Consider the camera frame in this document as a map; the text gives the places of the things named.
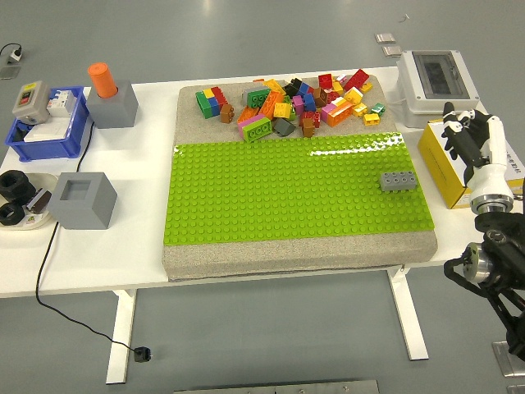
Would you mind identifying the green studded baseplate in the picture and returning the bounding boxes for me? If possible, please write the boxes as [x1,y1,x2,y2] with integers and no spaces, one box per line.
[162,131,436,248]

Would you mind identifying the white table leg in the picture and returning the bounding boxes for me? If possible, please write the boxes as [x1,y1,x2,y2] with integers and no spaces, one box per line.
[105,289,137,386]
[387,266,430,362]

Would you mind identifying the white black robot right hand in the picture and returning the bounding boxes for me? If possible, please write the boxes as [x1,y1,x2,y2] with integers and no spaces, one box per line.
[441,101,516,202]

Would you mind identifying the small black nut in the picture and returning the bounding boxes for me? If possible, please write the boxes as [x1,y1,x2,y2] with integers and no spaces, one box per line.
[0,202,26,227]

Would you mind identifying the large black nut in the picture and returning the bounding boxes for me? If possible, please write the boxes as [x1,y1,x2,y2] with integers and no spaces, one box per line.
[0,170,37,203]

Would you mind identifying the yellow orange brick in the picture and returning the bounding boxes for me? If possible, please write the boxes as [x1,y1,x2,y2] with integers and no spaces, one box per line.
[262,78,287,96]

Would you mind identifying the grey switch box red button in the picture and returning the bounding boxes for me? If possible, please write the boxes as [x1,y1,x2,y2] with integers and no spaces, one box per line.
[11,80,51,124]

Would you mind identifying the grey brick green studs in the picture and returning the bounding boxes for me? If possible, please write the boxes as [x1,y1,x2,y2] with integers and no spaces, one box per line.
[241,87,270,108]

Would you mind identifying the black brick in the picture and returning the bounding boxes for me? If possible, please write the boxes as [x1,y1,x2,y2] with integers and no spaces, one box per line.
[284,77,304,99]

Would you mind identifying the lime green brick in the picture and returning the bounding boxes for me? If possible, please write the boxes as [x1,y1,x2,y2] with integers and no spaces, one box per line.
[241,118,274,144]

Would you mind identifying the small brown block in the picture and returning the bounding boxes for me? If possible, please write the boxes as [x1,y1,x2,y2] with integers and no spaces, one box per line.
[26,187,53,214]

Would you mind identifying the black power cord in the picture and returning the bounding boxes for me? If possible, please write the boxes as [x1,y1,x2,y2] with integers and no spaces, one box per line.
[34,118,139,353]

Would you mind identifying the white circuit breaker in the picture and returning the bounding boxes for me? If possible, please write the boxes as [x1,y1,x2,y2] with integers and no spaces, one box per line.
[46,89,79,120]

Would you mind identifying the grey-brown mat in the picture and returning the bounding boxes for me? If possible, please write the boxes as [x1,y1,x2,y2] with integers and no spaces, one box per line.
[162,72,439,282]

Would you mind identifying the white electrical distribution box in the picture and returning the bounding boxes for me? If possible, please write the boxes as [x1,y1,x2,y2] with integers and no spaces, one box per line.
[395,48,481,129]

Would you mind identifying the blue plastic bin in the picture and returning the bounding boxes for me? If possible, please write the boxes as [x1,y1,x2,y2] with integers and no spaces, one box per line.
[3,85,90,162]

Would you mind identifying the metal floor box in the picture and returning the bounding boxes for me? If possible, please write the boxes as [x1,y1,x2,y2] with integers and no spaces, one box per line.
[491,340,525,377]

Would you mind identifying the grey building brick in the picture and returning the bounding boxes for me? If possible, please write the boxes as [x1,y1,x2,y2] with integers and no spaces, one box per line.
[379,170,418,193]

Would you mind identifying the white plate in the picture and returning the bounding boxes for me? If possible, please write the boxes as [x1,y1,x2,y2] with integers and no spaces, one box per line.
[0,172,61,233]

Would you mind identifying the dark grey slope brick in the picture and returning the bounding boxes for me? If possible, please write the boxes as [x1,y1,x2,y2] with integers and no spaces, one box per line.
[272,117,296,137]

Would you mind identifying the grey block square recess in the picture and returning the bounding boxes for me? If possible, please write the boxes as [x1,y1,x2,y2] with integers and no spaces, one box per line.
[48,171,119,230]

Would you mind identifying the long metal floor plate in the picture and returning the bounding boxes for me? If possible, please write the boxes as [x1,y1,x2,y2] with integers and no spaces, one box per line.
[171,379,381,394]

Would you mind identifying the grey block round hole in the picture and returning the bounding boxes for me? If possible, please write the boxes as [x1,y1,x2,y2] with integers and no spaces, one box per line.
[84,80,139,131]

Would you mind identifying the yellow cardboard box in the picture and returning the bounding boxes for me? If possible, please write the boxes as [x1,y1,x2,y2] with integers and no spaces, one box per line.
[417,117,525,210]

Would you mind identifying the large orange brick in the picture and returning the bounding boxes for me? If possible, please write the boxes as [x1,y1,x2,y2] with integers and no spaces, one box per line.
[326,100,354,127]

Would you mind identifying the long red brick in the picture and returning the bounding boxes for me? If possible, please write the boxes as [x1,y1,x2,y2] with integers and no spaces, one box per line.
[343,68,370,92]

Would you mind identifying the white floor socket plug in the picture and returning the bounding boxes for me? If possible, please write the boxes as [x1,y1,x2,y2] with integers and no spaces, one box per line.
[0,43,25,63]

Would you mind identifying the orange cylinder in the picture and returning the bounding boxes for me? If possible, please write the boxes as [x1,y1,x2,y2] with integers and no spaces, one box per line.
[87,62,120,99]

